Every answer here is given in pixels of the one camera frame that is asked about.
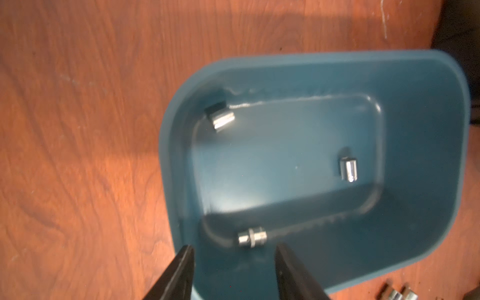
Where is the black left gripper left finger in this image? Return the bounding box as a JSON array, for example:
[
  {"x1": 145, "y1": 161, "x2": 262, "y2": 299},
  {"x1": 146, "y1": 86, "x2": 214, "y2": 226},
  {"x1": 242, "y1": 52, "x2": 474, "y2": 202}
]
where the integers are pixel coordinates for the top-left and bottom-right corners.
[{"x1": 143, "y1": 245, "x2": 195, "y2": 300}]

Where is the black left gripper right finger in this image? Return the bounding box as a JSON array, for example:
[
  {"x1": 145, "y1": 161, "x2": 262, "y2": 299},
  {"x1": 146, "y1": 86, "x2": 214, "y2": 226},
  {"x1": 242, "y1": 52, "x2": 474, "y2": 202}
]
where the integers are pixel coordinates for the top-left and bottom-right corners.
[{"x1": 274, "y1": 243, "x2": 330, "y2": 300}]

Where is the tiny chrome socket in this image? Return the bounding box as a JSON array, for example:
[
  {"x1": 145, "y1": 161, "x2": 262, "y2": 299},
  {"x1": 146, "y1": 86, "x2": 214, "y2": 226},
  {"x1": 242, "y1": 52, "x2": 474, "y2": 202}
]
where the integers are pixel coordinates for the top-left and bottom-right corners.
[{"x1": 237, "y1": 227, "x2": 268, "y2": 248}]

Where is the chrome socket below box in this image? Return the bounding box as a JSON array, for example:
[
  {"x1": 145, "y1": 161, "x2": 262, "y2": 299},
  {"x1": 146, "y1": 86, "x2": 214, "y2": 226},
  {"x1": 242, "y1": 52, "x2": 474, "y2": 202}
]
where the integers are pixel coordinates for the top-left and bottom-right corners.
[{"x1": 378, "y1": 284, "x2": 418, "y2": 300}]

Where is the teal plastic storage box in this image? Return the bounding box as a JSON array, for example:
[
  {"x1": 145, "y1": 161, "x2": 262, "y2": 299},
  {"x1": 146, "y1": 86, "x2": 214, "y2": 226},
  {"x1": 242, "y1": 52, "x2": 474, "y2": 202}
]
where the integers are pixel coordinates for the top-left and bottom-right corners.
[{"x1": 159, "y1": 50, "x2": 470, "y2": 300}]

